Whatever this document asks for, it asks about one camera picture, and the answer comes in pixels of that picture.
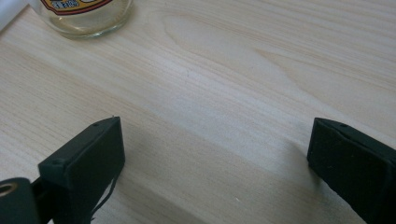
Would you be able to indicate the clear glass bottle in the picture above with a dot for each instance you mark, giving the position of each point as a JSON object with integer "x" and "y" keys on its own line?
{"x": 87, "y": 23}

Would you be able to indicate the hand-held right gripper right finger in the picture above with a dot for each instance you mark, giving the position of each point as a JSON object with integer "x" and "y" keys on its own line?
{"x": 351, "y": 161}

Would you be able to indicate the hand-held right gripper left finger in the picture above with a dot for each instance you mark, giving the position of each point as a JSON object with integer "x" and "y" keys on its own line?
{"x": 84, "y": 161}

